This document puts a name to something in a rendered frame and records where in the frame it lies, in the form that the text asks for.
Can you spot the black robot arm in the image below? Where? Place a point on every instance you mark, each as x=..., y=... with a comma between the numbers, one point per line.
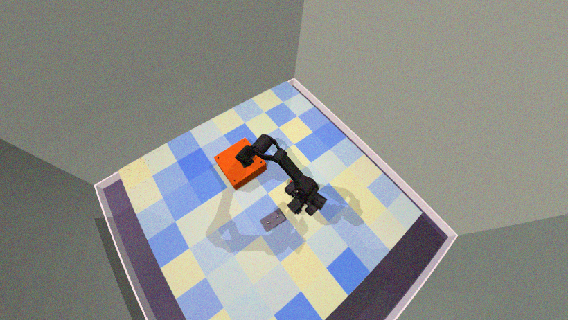
x=306, y=186

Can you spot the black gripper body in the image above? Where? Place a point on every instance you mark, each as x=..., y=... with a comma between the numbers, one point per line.
x=290, y=189

